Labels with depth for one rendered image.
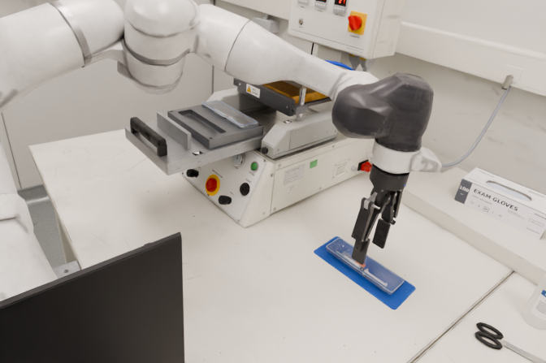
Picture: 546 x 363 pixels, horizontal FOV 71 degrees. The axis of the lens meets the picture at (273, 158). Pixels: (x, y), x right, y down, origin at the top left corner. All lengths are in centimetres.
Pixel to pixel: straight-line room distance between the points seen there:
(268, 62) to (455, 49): 79
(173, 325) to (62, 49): 45
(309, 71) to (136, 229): 57
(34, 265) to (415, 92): 63
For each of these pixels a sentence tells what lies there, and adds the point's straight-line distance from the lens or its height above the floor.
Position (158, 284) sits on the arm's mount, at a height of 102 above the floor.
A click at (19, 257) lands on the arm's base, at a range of 60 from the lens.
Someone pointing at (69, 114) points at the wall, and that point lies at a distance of 242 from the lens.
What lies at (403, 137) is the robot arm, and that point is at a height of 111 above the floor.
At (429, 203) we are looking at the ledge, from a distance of 121.
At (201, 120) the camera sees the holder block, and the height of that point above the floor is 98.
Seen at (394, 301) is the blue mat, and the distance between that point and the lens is 93.
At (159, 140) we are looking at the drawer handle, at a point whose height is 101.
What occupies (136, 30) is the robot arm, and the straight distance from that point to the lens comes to 68.
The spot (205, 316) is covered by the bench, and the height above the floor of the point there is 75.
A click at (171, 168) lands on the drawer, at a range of 87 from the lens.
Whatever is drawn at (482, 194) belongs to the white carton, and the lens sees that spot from 123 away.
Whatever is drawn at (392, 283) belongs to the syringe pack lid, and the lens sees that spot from 93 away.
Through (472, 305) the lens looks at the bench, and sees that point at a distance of 101.
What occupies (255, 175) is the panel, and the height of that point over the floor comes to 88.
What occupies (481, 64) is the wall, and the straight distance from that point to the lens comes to 136.
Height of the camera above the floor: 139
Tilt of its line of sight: 28 degrees down
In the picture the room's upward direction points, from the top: 6 degrees clockwise
